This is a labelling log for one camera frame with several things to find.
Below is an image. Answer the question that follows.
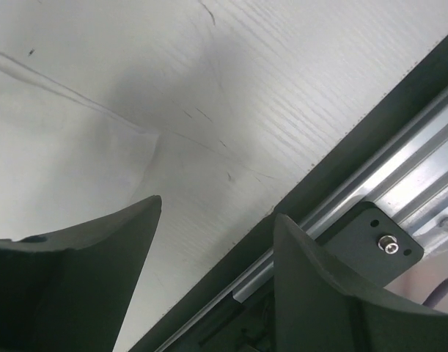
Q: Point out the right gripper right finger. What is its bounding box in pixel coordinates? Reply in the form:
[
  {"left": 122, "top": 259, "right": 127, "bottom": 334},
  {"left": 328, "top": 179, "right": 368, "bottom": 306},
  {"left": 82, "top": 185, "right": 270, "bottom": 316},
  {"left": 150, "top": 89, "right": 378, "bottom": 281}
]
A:
[{"left": 273, "top": 214, "right": 448, "bottom": 351}]

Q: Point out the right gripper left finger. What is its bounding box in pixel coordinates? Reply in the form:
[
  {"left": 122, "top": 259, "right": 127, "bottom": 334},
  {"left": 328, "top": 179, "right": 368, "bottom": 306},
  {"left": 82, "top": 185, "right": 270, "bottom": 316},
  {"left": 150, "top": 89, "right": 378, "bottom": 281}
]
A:
[{"left": 0, "top": 196, "right": 161, "bottom": 351}]

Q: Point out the white t shirt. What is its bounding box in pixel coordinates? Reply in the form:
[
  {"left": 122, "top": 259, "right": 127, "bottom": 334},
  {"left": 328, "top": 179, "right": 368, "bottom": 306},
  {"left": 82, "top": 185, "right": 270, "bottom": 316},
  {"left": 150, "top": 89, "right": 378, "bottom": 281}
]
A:
[{"left": 0, "top": 53, "right": 159, "bottom": 241}]

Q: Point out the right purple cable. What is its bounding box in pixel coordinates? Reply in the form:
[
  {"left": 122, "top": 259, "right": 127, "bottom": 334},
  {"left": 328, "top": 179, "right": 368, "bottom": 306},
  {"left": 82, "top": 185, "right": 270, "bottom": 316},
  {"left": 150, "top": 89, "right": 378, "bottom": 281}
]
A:
[{"left": 423, "top": 274, "right": 448, "bottom": 307}]

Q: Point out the aluminium rail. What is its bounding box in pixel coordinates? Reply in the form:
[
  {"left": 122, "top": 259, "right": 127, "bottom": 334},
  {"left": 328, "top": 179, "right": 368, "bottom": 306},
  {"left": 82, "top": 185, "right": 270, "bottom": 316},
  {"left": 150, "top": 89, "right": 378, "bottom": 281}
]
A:
[{"left": 153, "top": 78, "right": 448, "bottom": 352}]

